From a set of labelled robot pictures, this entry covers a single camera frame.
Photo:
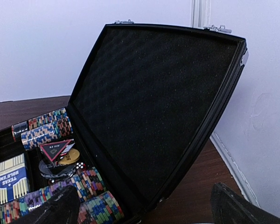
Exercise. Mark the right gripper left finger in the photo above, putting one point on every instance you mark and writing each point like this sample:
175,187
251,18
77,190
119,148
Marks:
62,208

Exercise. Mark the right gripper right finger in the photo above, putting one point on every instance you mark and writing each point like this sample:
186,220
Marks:
228,207

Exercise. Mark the front right chip row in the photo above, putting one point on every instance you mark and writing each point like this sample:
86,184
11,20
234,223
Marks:
101,209

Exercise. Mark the red dice in case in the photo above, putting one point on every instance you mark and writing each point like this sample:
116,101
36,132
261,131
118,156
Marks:
80,166

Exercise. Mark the yellow round button in case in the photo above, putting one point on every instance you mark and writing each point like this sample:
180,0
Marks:
71,157

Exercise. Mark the red black triangle card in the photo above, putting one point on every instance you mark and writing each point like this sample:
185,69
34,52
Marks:
54,150

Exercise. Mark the boxed card decks in case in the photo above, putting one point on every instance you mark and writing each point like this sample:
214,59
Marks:
14,181

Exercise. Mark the front left chip row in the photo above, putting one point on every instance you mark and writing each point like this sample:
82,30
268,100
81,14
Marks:
40,135

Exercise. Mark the back left chip row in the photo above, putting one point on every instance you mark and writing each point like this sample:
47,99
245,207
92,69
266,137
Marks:
36,122

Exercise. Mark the black poker chip case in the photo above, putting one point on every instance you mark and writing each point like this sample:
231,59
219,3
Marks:
145,103

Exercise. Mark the right aluminium frame post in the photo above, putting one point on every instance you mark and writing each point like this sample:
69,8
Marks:
200,13

